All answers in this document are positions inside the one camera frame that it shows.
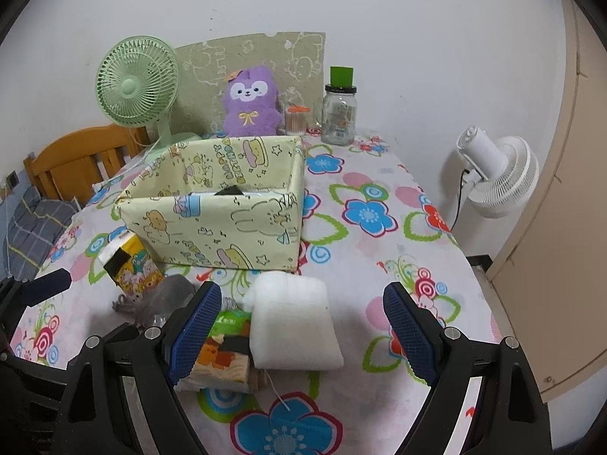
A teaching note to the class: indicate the glass mug jar black lid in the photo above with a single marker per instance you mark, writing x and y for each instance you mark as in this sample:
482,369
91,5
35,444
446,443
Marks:
339,118

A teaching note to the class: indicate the wooden chair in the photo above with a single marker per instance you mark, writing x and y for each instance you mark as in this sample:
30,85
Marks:
71,151

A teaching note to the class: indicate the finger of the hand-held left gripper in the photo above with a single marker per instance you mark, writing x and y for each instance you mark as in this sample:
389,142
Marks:
47,287

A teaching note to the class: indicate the green plastic cup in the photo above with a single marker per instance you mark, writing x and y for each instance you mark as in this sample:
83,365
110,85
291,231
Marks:
342,76

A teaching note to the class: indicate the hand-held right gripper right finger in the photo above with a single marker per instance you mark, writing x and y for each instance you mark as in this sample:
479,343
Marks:
409,334

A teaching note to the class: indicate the yellow printed storage box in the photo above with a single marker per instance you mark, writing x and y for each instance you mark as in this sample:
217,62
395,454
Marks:
213,232

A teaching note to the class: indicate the green orange tissue pack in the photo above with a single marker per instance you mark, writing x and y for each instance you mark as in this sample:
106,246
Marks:
227,360

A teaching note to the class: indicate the green desk fan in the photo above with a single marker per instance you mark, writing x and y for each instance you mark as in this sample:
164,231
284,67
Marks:
128,86

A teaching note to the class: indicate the white standing fan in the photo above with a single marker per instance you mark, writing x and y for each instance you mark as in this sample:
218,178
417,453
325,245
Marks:
502,175

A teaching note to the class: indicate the grey plaid pillow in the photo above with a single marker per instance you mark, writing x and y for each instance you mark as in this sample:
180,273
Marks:
38,227

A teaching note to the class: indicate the small cup orange lid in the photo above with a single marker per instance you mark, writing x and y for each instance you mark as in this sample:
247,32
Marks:
296,125

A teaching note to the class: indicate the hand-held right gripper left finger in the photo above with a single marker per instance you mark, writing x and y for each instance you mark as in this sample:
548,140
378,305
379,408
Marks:
197,329

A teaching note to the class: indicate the green printed board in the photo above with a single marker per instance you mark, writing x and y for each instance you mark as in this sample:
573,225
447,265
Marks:
284,66

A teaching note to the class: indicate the beige door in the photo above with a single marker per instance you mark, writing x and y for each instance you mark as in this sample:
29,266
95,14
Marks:
569,199

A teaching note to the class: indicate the purple plush toy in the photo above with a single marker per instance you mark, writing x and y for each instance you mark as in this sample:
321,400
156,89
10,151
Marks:
249,113

